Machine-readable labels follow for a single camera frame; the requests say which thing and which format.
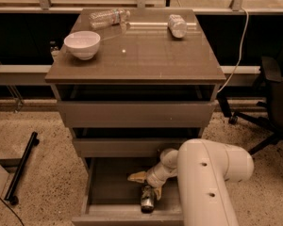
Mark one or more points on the open bottom drawer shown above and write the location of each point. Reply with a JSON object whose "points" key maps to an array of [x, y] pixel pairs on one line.
{"points": [[111, 200]]}

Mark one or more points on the black bar with wheels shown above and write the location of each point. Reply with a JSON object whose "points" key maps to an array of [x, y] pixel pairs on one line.
{"points": [[10, 195]]}

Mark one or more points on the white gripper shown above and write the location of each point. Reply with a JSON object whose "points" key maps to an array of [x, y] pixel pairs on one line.
{"points": [[153, 178]]}

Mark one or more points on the crushed clear plastic bottle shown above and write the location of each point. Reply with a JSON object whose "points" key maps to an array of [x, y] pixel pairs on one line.
{"points": [[177, 26]]}

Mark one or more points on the middle drawer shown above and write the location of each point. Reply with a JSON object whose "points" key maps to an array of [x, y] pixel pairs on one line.
{"points": [[124, 147]]}

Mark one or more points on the grey drawer cabinet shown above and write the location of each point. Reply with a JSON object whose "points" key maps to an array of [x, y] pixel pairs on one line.
{"points": [[143, 62]]}

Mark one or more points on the top drawer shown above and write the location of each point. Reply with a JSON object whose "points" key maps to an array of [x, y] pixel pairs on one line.
{"points": [[135, 114]]}

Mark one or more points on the clear plastic water bottle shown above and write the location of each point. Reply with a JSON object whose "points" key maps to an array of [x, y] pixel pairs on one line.
{"points": [[102, 19]]}

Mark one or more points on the small bottle behind cabinet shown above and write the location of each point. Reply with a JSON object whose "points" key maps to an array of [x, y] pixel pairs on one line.
{"points": [[54, 49]]}

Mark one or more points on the black office chair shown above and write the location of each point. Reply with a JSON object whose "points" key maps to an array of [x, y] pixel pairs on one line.
{"points": [[271, 75]]}

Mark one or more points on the white bowl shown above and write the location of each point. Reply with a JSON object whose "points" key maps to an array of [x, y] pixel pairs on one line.
{"points": [[83, 44]]}

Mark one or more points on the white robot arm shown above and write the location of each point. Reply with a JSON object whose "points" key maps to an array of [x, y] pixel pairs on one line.
{"points": [[202, 168]]}

